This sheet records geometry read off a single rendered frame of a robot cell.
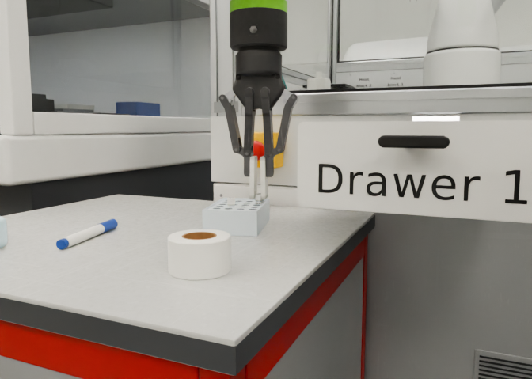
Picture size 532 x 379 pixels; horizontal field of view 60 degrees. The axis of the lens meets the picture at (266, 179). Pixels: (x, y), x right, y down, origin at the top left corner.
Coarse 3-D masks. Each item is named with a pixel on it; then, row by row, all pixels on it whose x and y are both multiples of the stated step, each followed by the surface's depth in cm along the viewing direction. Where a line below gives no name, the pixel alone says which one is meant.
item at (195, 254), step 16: (176, 240) 50; (192, 240) 50; (208, 240) 50; (224, 240) 50; (176, 256) 49; (192, 256) 48; (208, 256) 49; (224, 256) 50; (176, 272) 49; (192, 272) 49; (208, 272) 49; (224, 272) 50
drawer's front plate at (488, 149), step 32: (320, 128) 58; (352, 128) 56; (384, 128) 55; (416, 128) 53; (448, 128) 52; (480, 128) 50; (512, 128) 49; (320, 160) 58; (352, 160) 56; (384, 160) 55; (416, 160) 53; (448, 160) 52; (480, 160) 51; (512, 160) 50; (320, 192) 58; (448, 192) 52; (480, 192) 51; (512, 192) 50
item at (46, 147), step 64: (0, 0) 92; (192, 0) 156; (0, 64) 94; (0, 128) 96; (64, 128) 106; (128, 128) 127; (192, 128) 156; (0, 192) 106; (64, 192) 110; (128, 192) 131; (192, 192) 162
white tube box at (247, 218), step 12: (216, 204) 76; (240, 204) 76; (252, 204) 76; (264, 204) 75; (204, 216) 69; (216, 216) 69; (228, 216) 69; (240, 216) 68; (252, 216) 68; (264, 216) 75; (204, 228) 69; (216, 228) 69; (228, 228) 69; (240, 228) 68; (252, 228) 68
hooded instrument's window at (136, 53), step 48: (48, 0) 103; (96, 0) 116; (144, 0) 133; (48, 48) 104; (96, 48) 117; (144, 48) 134; (192, 48) 158; (48, 96) 104; (96, 96) 118; (144, 96) 135; (192, 96) 159
